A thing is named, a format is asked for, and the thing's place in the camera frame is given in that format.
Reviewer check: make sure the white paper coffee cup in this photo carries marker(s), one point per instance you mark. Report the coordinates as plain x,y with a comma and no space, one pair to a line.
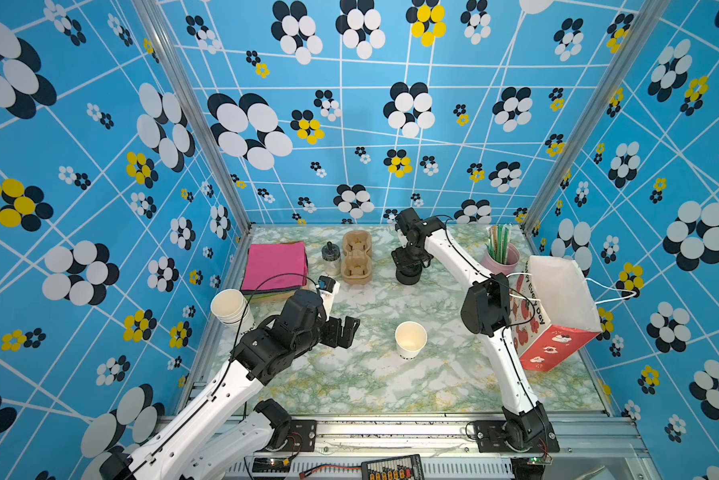
410,338

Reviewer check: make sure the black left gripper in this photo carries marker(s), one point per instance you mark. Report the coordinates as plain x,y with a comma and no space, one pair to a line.
336,338

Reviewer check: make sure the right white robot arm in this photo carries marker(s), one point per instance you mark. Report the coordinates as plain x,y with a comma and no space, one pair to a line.
485,313

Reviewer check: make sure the white red paper gift bag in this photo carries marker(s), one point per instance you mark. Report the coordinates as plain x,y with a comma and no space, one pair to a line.
552,313

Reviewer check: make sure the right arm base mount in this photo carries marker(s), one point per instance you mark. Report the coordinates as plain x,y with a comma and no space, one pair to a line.
492,438

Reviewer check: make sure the black battery charger device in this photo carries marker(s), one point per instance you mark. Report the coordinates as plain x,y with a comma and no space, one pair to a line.
407,467

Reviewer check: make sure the stack of white paper cups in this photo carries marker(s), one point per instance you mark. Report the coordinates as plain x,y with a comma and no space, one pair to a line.
231,307

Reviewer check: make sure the pink paper napkin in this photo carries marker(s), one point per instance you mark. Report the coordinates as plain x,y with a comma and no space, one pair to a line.
275,268

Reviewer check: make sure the green and white straws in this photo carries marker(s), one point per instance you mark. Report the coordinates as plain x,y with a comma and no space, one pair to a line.
498,246

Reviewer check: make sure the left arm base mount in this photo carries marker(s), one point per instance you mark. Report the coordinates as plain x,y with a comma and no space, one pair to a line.
301,437

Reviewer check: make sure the green paper napkin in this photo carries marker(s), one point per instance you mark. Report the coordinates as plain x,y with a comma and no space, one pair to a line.
249,296

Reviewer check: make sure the glass sugar jar black lid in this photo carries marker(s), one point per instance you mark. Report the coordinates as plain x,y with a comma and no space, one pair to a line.
332,258

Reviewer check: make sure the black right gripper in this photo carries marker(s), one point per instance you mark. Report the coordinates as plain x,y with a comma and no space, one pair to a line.
398,256

